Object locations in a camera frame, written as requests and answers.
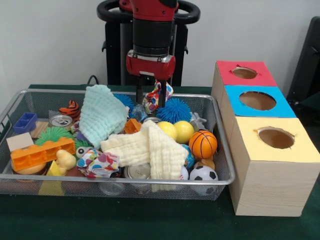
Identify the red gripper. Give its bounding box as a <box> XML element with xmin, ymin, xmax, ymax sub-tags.
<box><xmin>125</xmin><ymin>49</ymin><xmax>177</xmax><ymax>109</ymax></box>

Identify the mint green cloth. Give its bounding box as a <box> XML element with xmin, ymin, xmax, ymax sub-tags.
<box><xmin>79</xmin><ymin>84</ymin><xmax>129</xmax><ymax>149</ymax></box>

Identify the cream waffle cloth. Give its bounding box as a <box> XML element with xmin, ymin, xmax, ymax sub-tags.
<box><xmin>100</xmin><ymin>120</ymin><xmax>190</xmax><ymax>181</ymax></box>

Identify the wooden box with three holes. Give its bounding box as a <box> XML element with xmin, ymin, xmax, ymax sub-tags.
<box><xmin>211</xmin><ymin>60</ymin><xmax>320</xmax><ymax>218</ymax></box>

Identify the shallow clear mesh bin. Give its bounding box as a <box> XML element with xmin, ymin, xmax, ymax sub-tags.
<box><xmin>0</xmin><ymin>89</ymin><xmax>236</xmax><ymax>202</ymax></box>

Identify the colourful spotted plush toy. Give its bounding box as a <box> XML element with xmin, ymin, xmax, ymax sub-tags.
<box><xmin>142</xmin><ymin>80</ymin><xmax>175</xmax><ymax>114</ymax></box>

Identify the blue spiky ball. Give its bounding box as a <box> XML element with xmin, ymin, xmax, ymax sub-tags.
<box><xmin>156</xmin><ymin>97</ymin><xmax>193</xmax><ymax>124</ymax></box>

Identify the large yellow ball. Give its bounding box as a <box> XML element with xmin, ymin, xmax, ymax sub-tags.
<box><xmin>157</xmin><ymin>121</ymin><xmax>178</xmax><ymax>141</ymax></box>

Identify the small yellow ball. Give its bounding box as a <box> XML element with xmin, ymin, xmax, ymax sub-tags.
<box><xmin>173</xmin><ymin>120</ymin><xmax>196</xmax><ymax>145</ymax></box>

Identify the small orange basketball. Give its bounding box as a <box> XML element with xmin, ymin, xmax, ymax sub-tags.
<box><xmin>188</xmin><ymin>130</ymin><xmax>218</xmax><ymax>160</ymax></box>

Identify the colourful patterned cloth pouch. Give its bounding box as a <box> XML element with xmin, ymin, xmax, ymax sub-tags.
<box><xmin>76</xmin><ymin>148</ymin><xmax>121</xmax><ymax>178</ymax></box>

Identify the small soccer ball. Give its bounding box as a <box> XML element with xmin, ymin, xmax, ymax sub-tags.
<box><xmin>189</xmin><ymin>165</ymin><xmax>219</xmax><ymax>196</ymax></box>

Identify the green spiky toy with eyes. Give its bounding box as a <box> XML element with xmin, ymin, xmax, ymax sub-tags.
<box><xmin>35</xmin><ymin>126</ymin><xmax>96</xmax><ymax>163</ymax></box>

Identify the orange toy brick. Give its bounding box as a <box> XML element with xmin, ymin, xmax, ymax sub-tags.
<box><xmin>10</xmin><ymin>137</ymin><xmax>77</xmax><ymax>173</ymax></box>

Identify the dark green table cloth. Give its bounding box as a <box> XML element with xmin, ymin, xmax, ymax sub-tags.
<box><xmin>0</xmin><ymin>84</ymin><xmax>320</xmax><ymax>240</ymax></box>

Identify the black chair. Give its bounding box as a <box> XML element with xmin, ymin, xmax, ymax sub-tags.
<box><xmin>287</xmin><ymin>16</ymin><xmax>320</xmax><ymax>113</ymax></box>

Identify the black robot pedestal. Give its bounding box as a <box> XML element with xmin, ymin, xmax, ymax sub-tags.
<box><xmin>96</xmin><ymin>0</ymin><xmax>201</xmax><ymax>87</ymax></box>

